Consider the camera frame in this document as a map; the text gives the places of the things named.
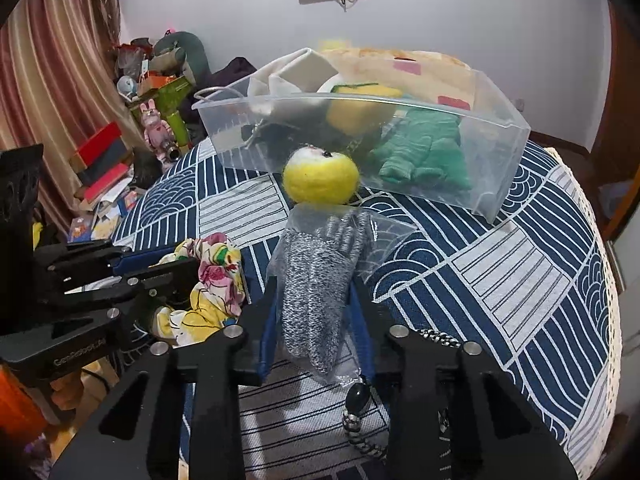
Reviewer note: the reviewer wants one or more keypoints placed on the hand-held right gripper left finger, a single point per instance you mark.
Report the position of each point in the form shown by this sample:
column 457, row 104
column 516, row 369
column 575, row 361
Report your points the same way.
column 268, row 332

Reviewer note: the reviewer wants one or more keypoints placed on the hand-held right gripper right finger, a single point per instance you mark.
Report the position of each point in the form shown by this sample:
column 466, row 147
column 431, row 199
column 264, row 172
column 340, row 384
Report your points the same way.
column 361, row 322

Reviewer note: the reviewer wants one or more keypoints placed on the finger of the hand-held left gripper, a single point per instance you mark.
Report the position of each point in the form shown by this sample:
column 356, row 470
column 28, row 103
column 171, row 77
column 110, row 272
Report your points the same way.
column 165, row 280
column 140, row 261

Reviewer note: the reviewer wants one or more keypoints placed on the floral cloth scrunchie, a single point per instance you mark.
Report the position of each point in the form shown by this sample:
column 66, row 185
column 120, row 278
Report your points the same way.
column 215, row 270

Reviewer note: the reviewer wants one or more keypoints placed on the grey gloves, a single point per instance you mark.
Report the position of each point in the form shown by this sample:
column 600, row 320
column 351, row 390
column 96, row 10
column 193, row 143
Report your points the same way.
column 310, row 290

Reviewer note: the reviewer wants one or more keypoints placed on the clear plastic bin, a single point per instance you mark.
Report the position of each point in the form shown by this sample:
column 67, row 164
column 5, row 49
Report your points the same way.
column 450, row 195

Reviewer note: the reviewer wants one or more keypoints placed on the black soft item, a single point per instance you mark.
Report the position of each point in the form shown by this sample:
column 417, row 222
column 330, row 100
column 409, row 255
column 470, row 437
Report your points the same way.
column 275, row 145

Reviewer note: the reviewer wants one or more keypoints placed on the pile of books and papers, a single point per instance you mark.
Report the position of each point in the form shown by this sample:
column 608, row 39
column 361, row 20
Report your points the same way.
column 100, row 210

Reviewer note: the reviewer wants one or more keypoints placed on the red and grey boxes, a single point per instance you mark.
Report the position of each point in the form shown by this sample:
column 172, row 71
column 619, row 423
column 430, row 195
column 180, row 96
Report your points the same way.
column 100, row 145

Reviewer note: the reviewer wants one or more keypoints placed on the striped brown curtain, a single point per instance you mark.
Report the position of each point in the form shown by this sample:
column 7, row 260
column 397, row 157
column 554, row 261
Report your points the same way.
column 50, row 85

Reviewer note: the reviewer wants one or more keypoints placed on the pink bunny figurine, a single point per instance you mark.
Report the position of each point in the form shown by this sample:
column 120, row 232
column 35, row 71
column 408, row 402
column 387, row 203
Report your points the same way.
column 156, row 130

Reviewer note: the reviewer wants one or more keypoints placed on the yellow felt ball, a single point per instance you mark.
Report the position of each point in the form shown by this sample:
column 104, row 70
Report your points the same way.
column 320, row 180

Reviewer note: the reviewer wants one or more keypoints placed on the blue white patterned bedspread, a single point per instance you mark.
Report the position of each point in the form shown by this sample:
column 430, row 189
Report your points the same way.
column 500, row 270

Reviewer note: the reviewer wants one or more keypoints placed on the green box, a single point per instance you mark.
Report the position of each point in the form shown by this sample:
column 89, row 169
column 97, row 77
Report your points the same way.
column 172, row 97

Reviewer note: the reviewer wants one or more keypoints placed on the green knit gloves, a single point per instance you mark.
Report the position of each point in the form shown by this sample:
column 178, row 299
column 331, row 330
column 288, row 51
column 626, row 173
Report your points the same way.
column 425, row 150

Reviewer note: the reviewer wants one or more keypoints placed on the orange object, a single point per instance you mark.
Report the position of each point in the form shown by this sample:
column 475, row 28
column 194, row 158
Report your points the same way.
column 17, row 405

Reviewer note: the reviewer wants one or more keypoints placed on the dark purple cloth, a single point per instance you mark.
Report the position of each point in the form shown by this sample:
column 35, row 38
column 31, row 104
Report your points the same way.
column 232, row 72

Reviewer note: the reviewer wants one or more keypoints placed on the yellow felt pouch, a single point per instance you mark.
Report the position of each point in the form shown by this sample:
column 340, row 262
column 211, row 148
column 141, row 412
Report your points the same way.
column 360, row 110

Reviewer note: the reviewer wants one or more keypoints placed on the green plush dinosaur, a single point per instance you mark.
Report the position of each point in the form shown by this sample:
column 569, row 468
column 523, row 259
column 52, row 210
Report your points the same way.
column 187, row 50

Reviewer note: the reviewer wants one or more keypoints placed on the white cloth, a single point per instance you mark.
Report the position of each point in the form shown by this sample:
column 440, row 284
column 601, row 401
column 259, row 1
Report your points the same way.
column 300, row 72

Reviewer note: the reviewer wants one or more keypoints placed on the cream printed pillow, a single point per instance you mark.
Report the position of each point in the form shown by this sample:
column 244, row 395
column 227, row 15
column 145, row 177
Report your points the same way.
column 380, row 62

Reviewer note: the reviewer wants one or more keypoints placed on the wooden door frame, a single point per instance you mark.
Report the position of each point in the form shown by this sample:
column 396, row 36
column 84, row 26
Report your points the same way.
column 620, row 110

